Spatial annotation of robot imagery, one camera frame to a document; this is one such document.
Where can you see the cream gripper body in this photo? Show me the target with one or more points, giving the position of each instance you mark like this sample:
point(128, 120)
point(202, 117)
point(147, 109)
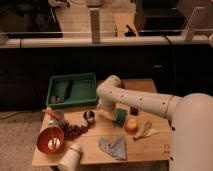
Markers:
point(110, 115)

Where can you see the green sponge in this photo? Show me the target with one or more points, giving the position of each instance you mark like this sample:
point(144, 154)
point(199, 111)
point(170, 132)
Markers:
point(121, 117)

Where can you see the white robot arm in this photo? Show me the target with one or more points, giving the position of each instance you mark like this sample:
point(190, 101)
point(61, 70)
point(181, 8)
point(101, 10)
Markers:
point(191, 118)

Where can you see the green plastic tray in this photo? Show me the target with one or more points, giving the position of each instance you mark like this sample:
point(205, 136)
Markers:
point(83, 90)

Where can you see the black marker in tray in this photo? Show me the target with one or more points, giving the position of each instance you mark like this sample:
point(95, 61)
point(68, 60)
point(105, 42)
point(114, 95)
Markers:
point(68, 89)

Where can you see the small metal cup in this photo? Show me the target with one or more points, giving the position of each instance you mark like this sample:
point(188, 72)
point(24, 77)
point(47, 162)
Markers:
point(89, 116)

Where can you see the orange fruit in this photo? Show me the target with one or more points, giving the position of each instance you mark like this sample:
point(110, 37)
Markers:
point(131, 125)

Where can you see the blue grey cloth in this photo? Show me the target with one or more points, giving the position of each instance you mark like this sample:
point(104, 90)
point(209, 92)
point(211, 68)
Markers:
point(116, 149)

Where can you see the banana peel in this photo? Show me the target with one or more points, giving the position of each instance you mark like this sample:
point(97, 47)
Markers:
point(145, 131)

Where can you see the bunch of dark grapes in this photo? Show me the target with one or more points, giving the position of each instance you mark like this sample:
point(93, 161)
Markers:
point(73, 131)

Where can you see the blue mug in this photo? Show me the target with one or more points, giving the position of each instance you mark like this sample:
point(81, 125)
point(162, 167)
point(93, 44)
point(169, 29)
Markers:
point(60, 120)

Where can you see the small metal clip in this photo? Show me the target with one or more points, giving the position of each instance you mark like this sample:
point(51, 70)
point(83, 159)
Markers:
point(56, 100)

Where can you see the white spoon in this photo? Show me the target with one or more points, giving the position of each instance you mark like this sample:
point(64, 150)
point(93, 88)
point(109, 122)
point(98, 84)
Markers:
point(54, 141)

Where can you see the white cup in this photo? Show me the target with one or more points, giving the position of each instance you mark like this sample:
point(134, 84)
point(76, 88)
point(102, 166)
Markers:
point(71, 158)

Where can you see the red bowl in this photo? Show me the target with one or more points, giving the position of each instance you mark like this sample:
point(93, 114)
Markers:
point(44, 137)

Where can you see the black stapler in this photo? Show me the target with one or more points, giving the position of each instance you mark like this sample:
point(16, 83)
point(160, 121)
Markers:
point(129, 32)

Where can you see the black box on desk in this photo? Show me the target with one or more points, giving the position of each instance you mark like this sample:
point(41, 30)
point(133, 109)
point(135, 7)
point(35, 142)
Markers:
point(158, 15)

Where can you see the red handled tool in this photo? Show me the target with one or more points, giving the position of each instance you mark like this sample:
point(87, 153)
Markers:
point(52, 114)

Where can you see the grey divider post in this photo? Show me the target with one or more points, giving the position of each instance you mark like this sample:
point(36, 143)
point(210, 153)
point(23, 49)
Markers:
point(95, 25)

